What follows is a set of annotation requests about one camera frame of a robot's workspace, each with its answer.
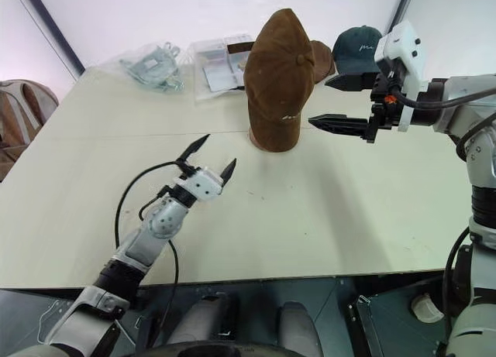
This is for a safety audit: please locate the dark green baseball cap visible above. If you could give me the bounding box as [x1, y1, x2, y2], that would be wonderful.
[331, 25, 384, 78]

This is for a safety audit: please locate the brown card in bag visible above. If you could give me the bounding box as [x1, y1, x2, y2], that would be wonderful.
[226, 42, 256, 57]

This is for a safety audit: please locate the clear bag with papers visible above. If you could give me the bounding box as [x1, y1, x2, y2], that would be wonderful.
[189, 32, 257, 102]

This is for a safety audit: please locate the brown head-shaped hat stand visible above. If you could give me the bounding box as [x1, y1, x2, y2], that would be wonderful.
[247, 128, 269, 151]

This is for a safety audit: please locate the dark wall frame strip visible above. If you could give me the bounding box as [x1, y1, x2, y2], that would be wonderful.
[17, 0, 86, 81]
[383, 0, 419, 36]

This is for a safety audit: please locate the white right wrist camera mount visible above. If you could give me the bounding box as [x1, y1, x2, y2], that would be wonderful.
[374, 20, 432, 132]

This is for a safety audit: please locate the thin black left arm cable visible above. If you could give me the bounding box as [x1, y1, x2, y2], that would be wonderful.
[133, 239, 181, 348]

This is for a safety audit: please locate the clear bag with grey item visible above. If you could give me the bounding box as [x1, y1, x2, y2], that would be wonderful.
[118, 42, 186, 93]

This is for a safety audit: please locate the brown cap with flat brim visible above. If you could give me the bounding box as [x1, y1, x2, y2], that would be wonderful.
[309, 39, 336, 85]

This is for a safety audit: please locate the grey rounded robot leg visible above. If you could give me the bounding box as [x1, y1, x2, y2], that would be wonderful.
[166, 293, 239, 345]
[277, 301, 323, 357]

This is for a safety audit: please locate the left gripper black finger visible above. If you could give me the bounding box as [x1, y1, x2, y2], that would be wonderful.
[176, 134, 212, 168]
[219, 158, 238, 188]

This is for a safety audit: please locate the white round floor object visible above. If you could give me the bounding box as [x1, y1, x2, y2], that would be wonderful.
[410, 293, 446, 323]

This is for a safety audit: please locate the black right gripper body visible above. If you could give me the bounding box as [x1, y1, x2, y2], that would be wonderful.
[366, 59, 406, 143]

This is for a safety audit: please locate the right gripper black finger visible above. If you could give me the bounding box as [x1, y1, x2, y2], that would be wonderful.
[324, 72, 378, 92]
[308, 112, 370, 142]

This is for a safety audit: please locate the black rounded robot waist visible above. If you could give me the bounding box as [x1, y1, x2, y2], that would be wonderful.
[141, 335, 274, 357]

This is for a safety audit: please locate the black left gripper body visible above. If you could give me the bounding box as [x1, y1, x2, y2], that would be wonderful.
[174, 161, 198, 179]

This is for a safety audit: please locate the dark metal base panel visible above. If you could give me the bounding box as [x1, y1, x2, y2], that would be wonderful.
[348, 281, 462, 357]

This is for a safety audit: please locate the brown corduroy cap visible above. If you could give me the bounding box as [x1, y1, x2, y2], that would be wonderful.
[243, 8, 315, 153]

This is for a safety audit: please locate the brown chair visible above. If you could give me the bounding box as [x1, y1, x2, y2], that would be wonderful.
[0, 79, 60, 184]

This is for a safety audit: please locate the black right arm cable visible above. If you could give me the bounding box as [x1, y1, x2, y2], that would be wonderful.
[443, 225, 472, 328]
[389, 81, 496, 110]

